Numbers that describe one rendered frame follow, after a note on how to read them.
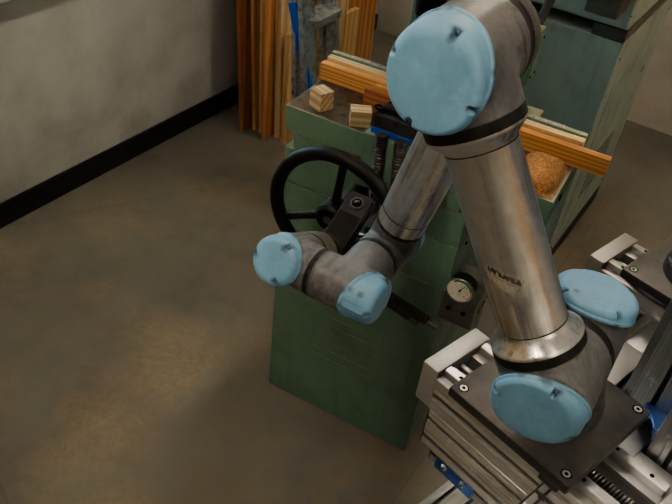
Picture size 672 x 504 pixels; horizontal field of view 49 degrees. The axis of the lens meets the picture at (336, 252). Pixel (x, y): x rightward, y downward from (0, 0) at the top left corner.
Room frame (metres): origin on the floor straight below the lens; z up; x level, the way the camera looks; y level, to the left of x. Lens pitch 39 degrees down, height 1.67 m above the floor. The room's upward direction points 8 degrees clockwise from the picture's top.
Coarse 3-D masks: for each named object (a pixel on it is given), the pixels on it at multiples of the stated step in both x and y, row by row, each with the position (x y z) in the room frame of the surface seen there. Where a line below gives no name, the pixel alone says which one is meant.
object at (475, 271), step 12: (468, 264) 1.33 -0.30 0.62; (480, 276) 1.29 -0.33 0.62; (480, 288) 1.25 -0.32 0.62; (444, 300) 1.23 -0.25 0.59; (480, 300) 1.21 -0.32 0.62; (444, 312) 1.22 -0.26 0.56; (456, 312) 1.21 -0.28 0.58; (468, 312) 1.20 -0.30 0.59; (480, 312) 1.26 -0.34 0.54; (456, 324) 1.21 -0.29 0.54; (468, 324) 1.20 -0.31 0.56
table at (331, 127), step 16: (304, 96) 1.49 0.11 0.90; (336, 96) 1.51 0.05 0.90; (352, 96) 1.52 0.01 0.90; (288, 112) 1.44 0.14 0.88; (304, 112) 1.42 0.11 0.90; (320, 112) 1.43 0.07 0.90; (336, 112) 1.44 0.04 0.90; (288, 128) 1.44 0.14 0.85; (304, 128) 1.42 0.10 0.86; (320, 128) 1.41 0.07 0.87; (336, 128) 1.39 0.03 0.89; (352, 128) 1.38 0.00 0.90; (368, 128) 1.39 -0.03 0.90; (336, 144) 1.39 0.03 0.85; (352, 144) 1.37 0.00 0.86; (352, 176) 1.27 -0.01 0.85; (560, 192) 1.26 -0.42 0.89; (544, 208) 1.20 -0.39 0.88; (544, 224) 1.20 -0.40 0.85
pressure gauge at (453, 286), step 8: (464, 272) 1.21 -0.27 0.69; (456, 280) 1.19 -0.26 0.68; (464, 280) 1.19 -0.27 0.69; (472, 280) 1.20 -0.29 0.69; (448, 288) 1.20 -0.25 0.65; (456, 288) 1.19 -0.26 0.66; (464, 288) 1.19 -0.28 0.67; (472, 288) 1.18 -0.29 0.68; (456, 296) 1.19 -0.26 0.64; (464, 296) 1.18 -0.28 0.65; (472, 296) 1.18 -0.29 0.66
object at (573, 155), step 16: (320, 64) 1.59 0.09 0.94; (336, 64) 1.59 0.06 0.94; (336, 80) 1.57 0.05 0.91; (352, 80) 1.55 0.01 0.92; (368, 80) 1.54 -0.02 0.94; (384, 80) 1.54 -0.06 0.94; (528, 144) 1.38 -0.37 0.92; (544, 144) 1.37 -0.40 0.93; (560, 144) 1.36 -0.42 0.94; (576, 160) 1.34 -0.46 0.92; (592, 160) 1.33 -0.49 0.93; (608, 160) 1.32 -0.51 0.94
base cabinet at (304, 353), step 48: (288, 192) 1.43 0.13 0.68; (432, 240) 1.29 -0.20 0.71; (288, 288) 1.42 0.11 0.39; (432, 288) 1.28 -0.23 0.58; (288, 336) 1.42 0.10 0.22; (336, 336) 1.36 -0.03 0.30; (384, 336) 1.31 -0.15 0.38; (432, 336) 1.26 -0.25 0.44; (288, 384) 1.41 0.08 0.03; (336, 384) 1.35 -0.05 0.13; (384, 384) 1.30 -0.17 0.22; (384, 432) 1.29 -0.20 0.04
